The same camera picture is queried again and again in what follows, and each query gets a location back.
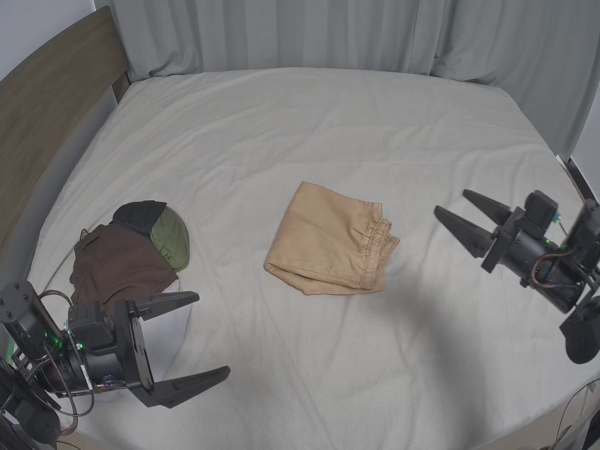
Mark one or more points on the tan shorts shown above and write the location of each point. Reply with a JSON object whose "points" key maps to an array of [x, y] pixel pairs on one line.
{"points": [[328, 242]]}

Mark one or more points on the brown garment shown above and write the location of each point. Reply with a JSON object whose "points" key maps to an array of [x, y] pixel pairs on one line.
{"points": [[117, 265]]}

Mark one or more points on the bed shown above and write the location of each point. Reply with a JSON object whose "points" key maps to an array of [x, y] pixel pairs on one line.
{"points": [[328, 134]]}

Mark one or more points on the white garment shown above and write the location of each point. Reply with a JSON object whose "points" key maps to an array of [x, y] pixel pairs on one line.
{"points": [[161, 331]]}

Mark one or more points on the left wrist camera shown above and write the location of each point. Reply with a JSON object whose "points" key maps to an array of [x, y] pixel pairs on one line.
{"points": [[89, 324]]}

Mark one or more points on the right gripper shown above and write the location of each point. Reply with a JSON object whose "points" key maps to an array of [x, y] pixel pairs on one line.
{"points": [[513, 246]]}

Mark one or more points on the black garment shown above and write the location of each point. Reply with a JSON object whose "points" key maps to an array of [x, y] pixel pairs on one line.
{"points": [[136, 216]]}

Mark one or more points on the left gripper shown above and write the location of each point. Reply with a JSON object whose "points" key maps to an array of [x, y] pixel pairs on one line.
{"points": [[119, 354]]}

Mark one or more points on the grey-green curtain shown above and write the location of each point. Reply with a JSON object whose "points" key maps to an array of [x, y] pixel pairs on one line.
{"points": [[281, 17]]}

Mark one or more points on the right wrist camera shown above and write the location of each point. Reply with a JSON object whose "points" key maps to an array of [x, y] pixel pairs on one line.
{"points": [[541, 211]]}

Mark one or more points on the olive green garment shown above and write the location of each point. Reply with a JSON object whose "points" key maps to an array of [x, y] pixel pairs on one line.
{"points": [[171, 242]]}

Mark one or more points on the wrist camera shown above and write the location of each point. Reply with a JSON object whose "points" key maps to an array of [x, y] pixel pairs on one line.
{"points": [[541, 211], [89, 324]]}

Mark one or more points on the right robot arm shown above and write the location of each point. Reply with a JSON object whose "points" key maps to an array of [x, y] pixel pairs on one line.
{"points": [[576, 274]]}

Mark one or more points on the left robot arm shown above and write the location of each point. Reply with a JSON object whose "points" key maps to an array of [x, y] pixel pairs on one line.
{"points": [[28, 345]]}

